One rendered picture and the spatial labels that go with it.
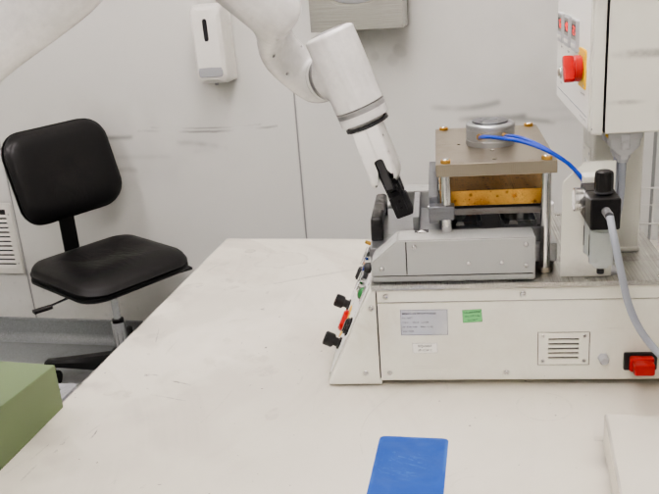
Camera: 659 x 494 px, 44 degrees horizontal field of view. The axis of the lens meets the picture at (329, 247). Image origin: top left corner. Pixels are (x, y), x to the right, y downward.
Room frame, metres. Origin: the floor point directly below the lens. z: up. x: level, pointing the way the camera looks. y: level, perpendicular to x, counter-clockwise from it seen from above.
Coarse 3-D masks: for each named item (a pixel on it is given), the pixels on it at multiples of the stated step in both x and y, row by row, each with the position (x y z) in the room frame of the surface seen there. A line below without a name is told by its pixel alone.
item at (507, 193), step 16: (464, 176) 1.30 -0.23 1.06; (480, 176) 1.29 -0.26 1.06; (496, 176) 1.28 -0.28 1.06; (512, 176) 1.28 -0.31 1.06; (528, 176) 1.27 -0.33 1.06; (464, 192) 1.22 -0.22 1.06; (480, 192) 1.21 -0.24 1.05; (496, 192) 1.21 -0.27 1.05; (512, 192) 1.21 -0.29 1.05; (528, 192) 1.20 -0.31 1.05; (464, 208) 1.22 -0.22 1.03; (480, 208) 1.21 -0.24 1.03; (496, 208) 1.21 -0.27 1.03; (512, 208) 1.21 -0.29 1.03; (528, 208) 1.20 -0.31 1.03
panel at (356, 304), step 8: (368, 280) 1.25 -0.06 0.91; (368, 288) 1.19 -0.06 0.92; (352, 296) 1.45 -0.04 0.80; (352, 304) 1.37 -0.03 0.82; (360, 304) 1.20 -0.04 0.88; (352, 312) 1.29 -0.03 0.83; (352, 320) 1.22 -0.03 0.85; (344, 336) 1.24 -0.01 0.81; (344, 344) 1.20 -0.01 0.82; (336, 352) 1.26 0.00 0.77; (336, 360) 1.20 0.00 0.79
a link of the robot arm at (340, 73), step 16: (336, 32) 1.31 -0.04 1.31; (352, 32) 1.33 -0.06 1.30; (320, 48) 1.31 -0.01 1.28; (336, 48) 1.31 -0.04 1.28; (352, 48) 1.31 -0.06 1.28; (320, 64) 1.32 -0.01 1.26; (336, 64) 1.31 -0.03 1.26; (352, 64) 1.31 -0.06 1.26; (368, 64) 1.33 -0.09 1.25; (320, 80) 1.34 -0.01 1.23; (336, 80) 1.31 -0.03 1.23; (352, 80) 1.30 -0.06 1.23; (368, 80) 1.31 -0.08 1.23; (320, 96) 1.36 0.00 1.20; (336, 96) 1.31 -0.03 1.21; (352, 96) 1.30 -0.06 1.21; (368, 96) 1.31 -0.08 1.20; (336, 112) 1.33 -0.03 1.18
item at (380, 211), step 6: (378, 198) 1.38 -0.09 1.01; (384, 198) 1.38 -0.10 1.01; (378, 204) 1.34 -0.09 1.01; (384, 204) 1.35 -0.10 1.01; (378, 210) 1.31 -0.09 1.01; (384, 210) 1.34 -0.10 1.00; (372, 216) 1.28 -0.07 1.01; (378, 216) 1.27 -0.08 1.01; (384, 216) 1.33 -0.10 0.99; (372, 222) 1.27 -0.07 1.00; (378, 222) 1.26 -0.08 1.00; (372, 228) 1.27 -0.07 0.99; (378, 228) 1.26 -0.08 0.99; (372, 234) 1.27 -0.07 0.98; (378, 234) 1.27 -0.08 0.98
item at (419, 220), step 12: (420, 192) 1.40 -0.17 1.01; (420, 204) 1.36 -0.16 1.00; (408, 216) 1.39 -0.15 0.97; (420, 216) 1.33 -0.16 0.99; (384, 228) 1.33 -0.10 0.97; (396, 228) 1.32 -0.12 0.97; (408, 228) 1.32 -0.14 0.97; (420, 228) 1.30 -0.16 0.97; (432, 228) 1.31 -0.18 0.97; (372, 240) 1.27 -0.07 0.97; (384, 240) 1.26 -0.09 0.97; (552, 240) 1.20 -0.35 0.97; (372, 252) 1.23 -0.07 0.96; (552, 252) 1.19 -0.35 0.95
